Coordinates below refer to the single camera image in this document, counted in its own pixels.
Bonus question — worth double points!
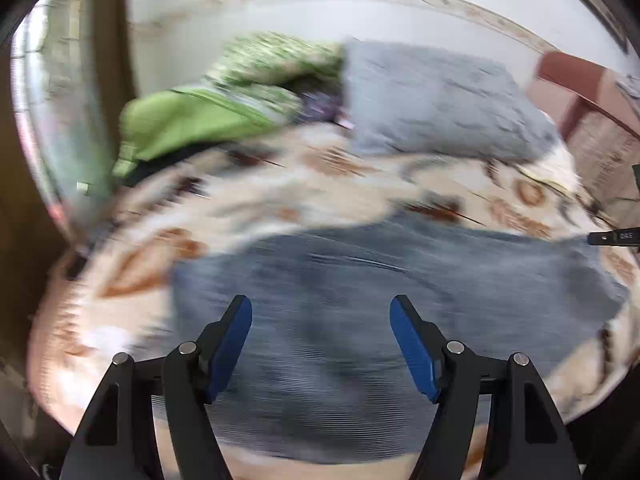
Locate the grey washed denim pants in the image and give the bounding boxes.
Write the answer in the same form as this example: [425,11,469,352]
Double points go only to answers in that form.
[170,212,628,464]

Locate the striped floral headboard cushion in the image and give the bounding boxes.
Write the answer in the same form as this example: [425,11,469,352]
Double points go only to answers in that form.
[567,112,639,223]

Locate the cream small print pillow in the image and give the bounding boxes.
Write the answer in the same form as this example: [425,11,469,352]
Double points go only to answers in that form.
[516,143,582,195]

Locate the leaf print bed blanket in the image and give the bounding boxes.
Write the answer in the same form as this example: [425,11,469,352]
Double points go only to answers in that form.
[27,123,640,480]

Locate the grey quilted pillow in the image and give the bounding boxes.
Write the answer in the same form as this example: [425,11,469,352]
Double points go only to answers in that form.
[342,40,561,162]

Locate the purple patterned cloth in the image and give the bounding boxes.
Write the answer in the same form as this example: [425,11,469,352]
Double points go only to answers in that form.
[296,91,344,124]

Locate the wooden door with stained glass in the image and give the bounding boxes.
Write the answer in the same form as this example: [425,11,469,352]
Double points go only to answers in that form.
[0,0,137,361]

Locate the green patterned blanket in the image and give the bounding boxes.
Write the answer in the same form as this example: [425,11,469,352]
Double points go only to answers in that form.
[113,32,344,178]

